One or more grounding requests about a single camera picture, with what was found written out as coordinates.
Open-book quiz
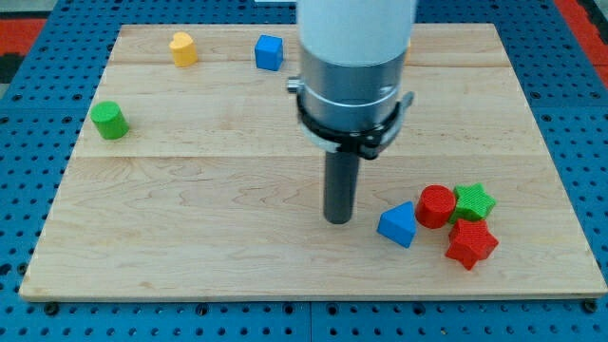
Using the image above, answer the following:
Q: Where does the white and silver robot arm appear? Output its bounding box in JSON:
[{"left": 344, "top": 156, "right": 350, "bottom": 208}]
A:
[{"left": 289, "top": 0, "right": 417, "bottom": 160}]

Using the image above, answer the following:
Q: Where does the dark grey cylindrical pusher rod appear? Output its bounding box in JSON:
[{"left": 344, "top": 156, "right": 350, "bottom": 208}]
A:
[{"left": 323, "top": 152, "right": 359, "bottom": 224}]

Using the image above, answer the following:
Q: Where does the blue triangle block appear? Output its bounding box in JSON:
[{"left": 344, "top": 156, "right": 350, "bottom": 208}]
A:
[{"left": 376, "top": 201, "right": 416, "bottom": 248}]

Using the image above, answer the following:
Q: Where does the light wooden board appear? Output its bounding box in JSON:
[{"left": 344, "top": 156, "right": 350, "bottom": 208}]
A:
[{"left": 20, "top": 24, "right": 607, "bottom": 302}]

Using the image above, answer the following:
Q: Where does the blue cube block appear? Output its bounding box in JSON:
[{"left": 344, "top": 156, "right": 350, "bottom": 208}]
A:
[{"left": 255, "top": 35, "right": 283, "bottom": 71}]

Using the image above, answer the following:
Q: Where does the red cylinder block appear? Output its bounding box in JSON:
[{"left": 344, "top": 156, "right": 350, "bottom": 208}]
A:
[{"left": 414, "top": 184, "right": 456, "bottom": 229}]

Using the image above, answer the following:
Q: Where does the yellow heart block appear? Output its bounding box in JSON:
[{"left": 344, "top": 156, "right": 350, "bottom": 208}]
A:
[{"left": 169, "top": 31, "right": 198, "bottom": 67}]

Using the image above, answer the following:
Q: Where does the green star block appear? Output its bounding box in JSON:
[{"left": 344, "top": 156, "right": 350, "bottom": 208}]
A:
[{"left": 448, "top": 183, "right": 497, "bottom": 223}]

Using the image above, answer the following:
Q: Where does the red star block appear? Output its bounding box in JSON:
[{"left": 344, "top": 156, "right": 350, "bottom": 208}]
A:
[{"left": 445, "top": 218, "right": 499, "bottom": 271}]

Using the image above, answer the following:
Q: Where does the green cylinder block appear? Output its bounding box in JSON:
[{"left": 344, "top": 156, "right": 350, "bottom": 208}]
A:
[{"left": 90, "top": 101, "right": 129, "bottom": 140}]

